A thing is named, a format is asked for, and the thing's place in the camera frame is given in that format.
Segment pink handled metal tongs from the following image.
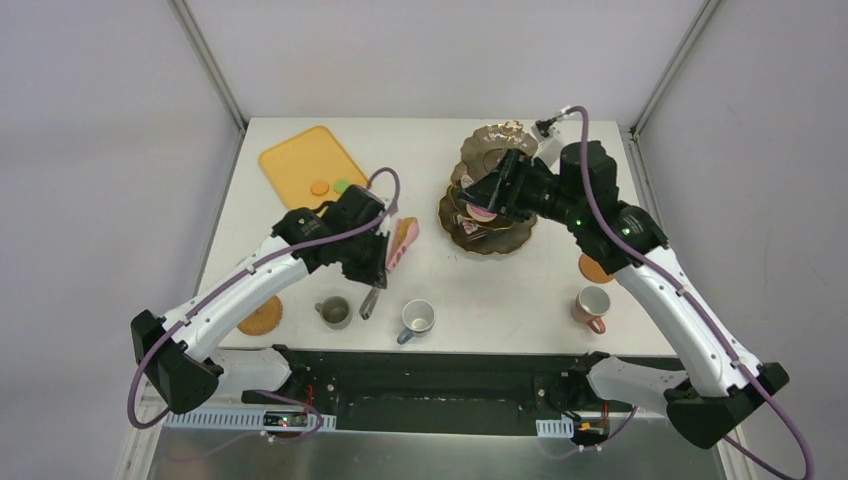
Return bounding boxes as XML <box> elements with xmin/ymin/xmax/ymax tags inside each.
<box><xmin>385</xmin><ymin>217</ymin><xmax>420</xmax><ymax>273</ymax></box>

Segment white striped donut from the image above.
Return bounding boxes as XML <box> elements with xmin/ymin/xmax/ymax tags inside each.
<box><xmin>459</xmin><ymin>174</ymin><xmax>474</xmax><ymax>189</ymax></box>

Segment pink frosted donut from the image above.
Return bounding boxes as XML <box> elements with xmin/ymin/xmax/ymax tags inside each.
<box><xmin>466</xmin><ymin>204</ymin><xmax>497</xmax><ymax>223</ymax></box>

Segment dark chocolate cake piece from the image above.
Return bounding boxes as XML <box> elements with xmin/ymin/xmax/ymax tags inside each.
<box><xmin>460</xmin><ymin>221</ymin><xmax>480</xmax><ymax>238</ymax></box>

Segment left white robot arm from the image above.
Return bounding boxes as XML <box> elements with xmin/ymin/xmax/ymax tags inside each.
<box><xmin>127</xmin><ymin>185</ymin><xmax>398</xmax><ymax>427</ymax></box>

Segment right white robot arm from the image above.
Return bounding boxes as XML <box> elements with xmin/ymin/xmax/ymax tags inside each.
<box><xmin>459</xmin><ymin>141</ymin><xmax>789</xmax><ymax>449</ymax></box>

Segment grey small cup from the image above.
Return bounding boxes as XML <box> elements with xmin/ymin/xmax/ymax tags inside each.
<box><xmin>314</xmin><ymin>296</ymin><xmax>352</xmax><ymax>330</ymax></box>

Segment three tier glass stand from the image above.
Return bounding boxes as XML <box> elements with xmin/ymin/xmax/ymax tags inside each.
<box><xmin>437</xmin><ymin>120</ymin><xmax>538</xmax><ymax>256</ymax></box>

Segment blue grey mug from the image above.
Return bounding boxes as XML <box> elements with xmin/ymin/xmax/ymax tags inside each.
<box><xmin>396</xmin><ymin>299</ymin><xmax>436</xmax><ymax>345</ymax></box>

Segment green sandwich cookie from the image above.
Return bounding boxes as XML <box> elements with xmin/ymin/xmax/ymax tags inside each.
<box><xmin>333</xmin><ymin>179</ymin><xmax>350</xmax><ymax>195</ymax></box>

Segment orange sandwich cookie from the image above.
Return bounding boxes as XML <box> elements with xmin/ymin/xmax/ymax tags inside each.
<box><xmin>310</xmin><ymin>180</ymin><xmax>330</xmax><ymax>197</ymax></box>

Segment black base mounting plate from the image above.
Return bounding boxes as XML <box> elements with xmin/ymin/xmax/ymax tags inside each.
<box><xmin>271</xmin><ymin>344</ymin><xmax>603</xmax><ymax>436</ymax></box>

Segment orange round coaster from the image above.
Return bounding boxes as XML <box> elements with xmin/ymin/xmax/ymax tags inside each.
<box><xmin>578</xmin><ymin>254</ymin><xmax>614</xmax><ymax>284</ymax></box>

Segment yellow serving tray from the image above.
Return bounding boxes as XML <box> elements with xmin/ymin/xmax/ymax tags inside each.
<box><xmin>258</xmin><ymin>126</ymin><xmax>367</xmax><ymax>209</ymax></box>

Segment pink mug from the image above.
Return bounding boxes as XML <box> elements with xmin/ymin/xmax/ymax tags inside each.
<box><xmin>571</xmin><ymin>286</ymin><xmax>611</xmax><ymax>335</ymax></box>

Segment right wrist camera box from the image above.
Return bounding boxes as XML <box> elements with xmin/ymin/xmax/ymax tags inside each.
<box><xmin>532</xmin><ymin>117</ymin><xmax>565</xmax><ymax>168</ymax></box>

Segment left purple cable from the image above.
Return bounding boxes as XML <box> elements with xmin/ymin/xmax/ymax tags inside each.
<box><xmin>127</xmin><ymin>166</ymin><xmax>403</xmax><ymax>445</ymax></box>

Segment purple cable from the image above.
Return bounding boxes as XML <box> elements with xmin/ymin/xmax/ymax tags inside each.
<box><xmin>566</xmin><ymin>105</ymin><xmax>816</xmax><ymax>480</ymax></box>
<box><xmin>127</xmin><ymin>166</ymin><xmax>403</xmax><ymax>445</ymax></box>

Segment left white cable duct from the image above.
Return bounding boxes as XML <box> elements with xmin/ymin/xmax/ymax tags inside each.
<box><xmin>163</xmin><ymin>408</ymin><xmax>337</xmax><ymax>433</ymax></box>

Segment white cable duct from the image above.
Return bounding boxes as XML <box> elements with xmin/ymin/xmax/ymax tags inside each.
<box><xmin>163</xmin><ymin>408</ymin><xmax>337</xmax><ymax>433</ymax></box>
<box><xmin>535</xmin><ymin>416</ymin><xmax>575</xmax><ymax>439</ymax></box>

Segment right white cable duct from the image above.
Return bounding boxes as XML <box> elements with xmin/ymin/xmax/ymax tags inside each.
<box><xmin>535</xmin><ymin>416</ymin><xmax>575</xmax><ymax>439</ymax></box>

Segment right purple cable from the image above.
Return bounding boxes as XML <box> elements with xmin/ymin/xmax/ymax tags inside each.
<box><xmin>566</xmin><ymin>105</ymin><xmax>816</xmax><ymax>480</ymax></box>

